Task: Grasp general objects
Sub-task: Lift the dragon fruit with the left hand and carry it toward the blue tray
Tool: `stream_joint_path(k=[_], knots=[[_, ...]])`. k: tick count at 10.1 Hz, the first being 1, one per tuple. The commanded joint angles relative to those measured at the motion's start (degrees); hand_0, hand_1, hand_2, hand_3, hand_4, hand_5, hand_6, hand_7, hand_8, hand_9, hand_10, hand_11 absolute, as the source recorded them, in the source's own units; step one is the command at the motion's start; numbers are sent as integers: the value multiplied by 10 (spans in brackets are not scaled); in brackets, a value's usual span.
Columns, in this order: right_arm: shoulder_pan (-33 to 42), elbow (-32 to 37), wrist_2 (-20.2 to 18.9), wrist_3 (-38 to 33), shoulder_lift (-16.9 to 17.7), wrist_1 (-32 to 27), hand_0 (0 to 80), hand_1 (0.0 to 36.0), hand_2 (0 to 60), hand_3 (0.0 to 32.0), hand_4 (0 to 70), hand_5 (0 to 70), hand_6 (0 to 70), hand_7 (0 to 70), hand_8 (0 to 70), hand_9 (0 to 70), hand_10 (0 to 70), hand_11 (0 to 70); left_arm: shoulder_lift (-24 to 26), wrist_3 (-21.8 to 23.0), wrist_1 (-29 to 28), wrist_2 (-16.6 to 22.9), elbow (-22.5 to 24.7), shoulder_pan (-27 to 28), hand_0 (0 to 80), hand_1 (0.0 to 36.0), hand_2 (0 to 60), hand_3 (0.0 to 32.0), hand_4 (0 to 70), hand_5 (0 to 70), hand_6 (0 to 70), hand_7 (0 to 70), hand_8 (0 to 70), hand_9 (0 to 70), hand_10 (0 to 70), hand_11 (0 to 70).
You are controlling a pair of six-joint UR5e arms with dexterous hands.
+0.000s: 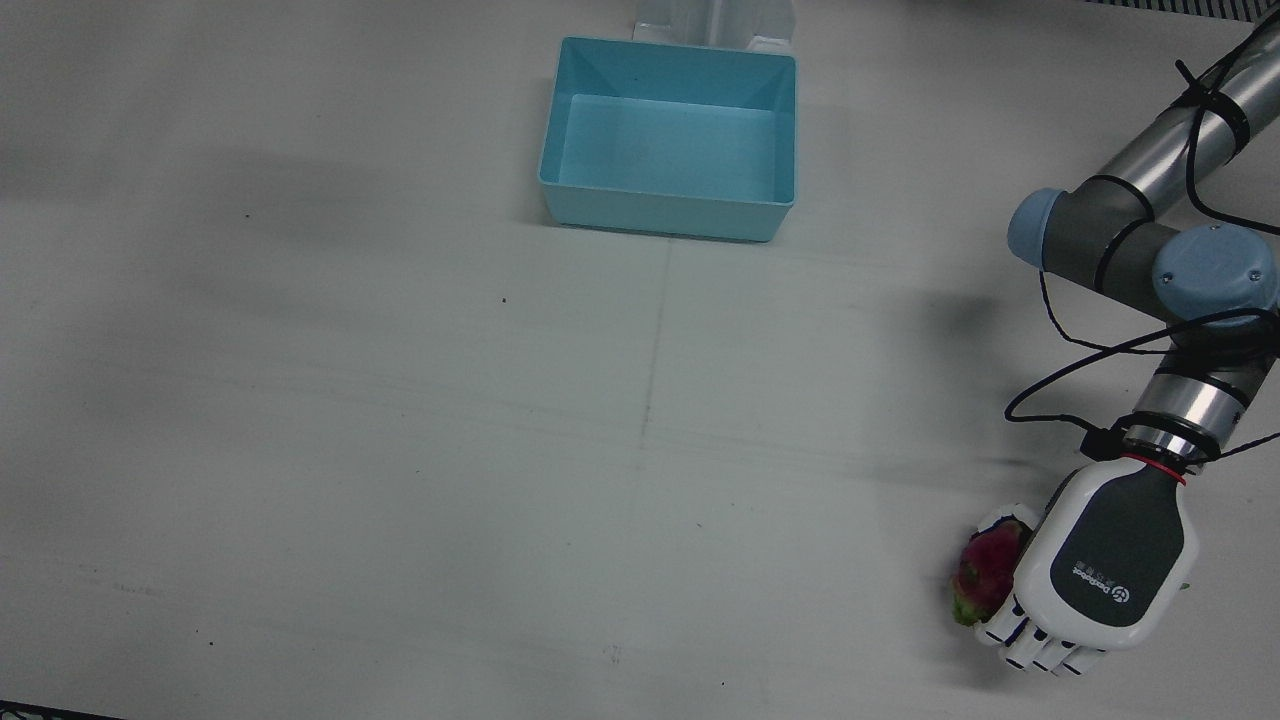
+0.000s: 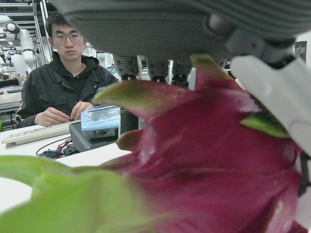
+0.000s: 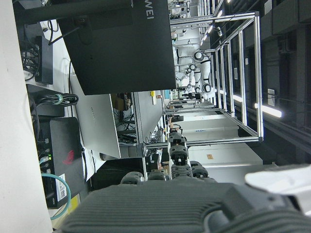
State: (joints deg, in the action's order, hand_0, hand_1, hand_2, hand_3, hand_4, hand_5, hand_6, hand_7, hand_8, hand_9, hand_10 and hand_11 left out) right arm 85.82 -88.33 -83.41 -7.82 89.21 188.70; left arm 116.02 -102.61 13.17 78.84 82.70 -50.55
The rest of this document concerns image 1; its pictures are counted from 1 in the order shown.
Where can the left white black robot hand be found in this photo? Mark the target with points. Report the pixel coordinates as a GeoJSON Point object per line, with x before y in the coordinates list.
{"type": "Point", "coordinates": [1110, 560]}

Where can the pink green dragon fruit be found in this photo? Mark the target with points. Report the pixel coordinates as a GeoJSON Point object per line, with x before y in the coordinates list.
{"type": "Point", "coordinates": [985, 575]}

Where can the left grey silver robot arm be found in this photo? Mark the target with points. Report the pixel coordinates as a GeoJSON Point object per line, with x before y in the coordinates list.
{"type": "Point", "coordinates": [1100, 235]}

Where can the light blue plastic bin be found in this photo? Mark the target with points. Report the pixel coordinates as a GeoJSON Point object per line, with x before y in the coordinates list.
{"type": "Point", "coordinates": [670, 150]}

